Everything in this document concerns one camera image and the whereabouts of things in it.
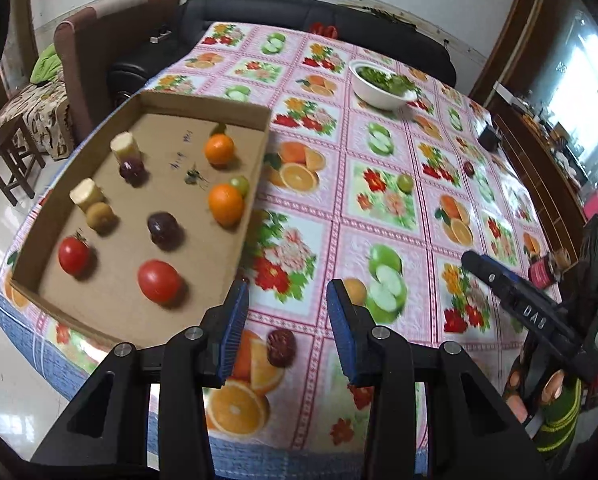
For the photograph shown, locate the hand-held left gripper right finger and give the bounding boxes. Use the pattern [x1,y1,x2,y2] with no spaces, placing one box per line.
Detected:
[326,279,547,480]

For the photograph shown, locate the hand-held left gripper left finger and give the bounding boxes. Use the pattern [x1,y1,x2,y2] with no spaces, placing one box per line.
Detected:
[29,279,250,480]

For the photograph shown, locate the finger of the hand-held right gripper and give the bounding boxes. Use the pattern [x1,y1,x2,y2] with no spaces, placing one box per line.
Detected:
[482,256,562,311]
[463,251,517,306]

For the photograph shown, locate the large red tomato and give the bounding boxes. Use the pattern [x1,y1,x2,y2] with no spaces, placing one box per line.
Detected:
[138,259,184,304]

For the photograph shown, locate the orange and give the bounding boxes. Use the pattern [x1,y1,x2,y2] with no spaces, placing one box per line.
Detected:
[208,183,245,227]
[204,133,236,166]

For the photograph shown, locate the shallow cardboard box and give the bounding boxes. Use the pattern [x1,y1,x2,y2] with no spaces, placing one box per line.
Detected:
[9,91,272,350]

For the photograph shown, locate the brown kiwi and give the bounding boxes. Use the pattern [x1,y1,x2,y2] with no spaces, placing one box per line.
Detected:
[85,202,117,232]

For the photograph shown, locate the small red tomato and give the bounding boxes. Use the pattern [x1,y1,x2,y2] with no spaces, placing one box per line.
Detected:
[58,232,90,277]

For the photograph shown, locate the person's right hand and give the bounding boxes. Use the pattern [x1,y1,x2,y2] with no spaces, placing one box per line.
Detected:
[504,355,580,423]

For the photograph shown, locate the small dark red jar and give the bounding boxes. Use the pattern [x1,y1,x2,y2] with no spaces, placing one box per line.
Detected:
[528,249,572,288]

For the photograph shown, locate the small orange fruit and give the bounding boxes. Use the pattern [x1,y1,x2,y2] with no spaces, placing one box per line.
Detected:
[342,278,368,306]

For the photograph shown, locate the dried red jujube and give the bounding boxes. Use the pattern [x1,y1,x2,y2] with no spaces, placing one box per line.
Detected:
[266,328,296,367]

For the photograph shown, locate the fruit print pink tablecloth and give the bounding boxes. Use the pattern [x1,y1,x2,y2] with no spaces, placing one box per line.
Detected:
[0,21,580,466]

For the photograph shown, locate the wooden sideboard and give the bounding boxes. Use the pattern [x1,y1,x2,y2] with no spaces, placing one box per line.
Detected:
[472,80,595,271]

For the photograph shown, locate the small black device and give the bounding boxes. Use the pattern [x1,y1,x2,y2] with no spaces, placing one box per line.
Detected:
[479,122,502,152]

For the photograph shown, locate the white bowl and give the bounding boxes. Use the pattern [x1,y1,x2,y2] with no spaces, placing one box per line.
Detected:
[348,58,422,111]

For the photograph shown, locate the chopped green vegetables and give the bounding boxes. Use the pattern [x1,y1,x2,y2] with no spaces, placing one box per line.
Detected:
[357,65,420,93]

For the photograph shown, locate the dark wooden stool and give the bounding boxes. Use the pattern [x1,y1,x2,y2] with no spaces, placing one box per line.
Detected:
[0,115,47,206]

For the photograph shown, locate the floral seat cover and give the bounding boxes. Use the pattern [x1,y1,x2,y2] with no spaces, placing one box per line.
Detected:
[0,72,72,161]

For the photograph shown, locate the black leather sofa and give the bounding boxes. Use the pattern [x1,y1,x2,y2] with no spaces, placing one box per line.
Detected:
[106,0,457,106]

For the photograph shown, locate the brown armchair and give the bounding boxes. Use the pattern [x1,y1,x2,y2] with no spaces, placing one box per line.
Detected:
[0,0,182,161]

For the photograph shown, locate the green cushion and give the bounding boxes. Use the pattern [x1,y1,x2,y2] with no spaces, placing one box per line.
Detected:
[30,45,62,86]

